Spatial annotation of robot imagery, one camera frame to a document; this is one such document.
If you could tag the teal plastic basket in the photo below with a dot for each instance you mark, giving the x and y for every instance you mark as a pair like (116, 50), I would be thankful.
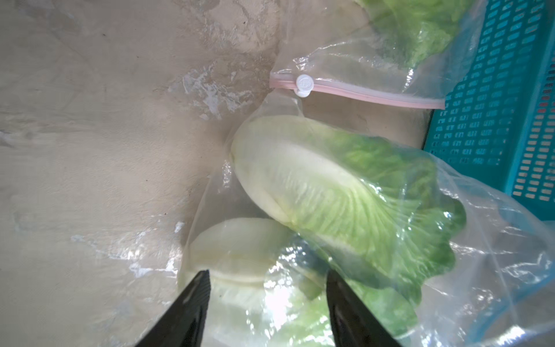
(498, 123)

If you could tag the pink-zip dotted bag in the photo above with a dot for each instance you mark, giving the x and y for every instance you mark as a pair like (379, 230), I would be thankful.
(332, 47)

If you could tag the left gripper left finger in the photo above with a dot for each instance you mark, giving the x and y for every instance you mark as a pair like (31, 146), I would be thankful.
(182, 325)

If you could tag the blue-zip clear bag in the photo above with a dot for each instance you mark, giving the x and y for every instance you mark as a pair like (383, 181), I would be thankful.
(501, 289)

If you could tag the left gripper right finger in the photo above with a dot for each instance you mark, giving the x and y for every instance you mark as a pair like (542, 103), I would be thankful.
(353, 325)

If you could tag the chinese cabbage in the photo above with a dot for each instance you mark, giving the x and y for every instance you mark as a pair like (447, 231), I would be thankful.
(268, 285)
(379, 199)

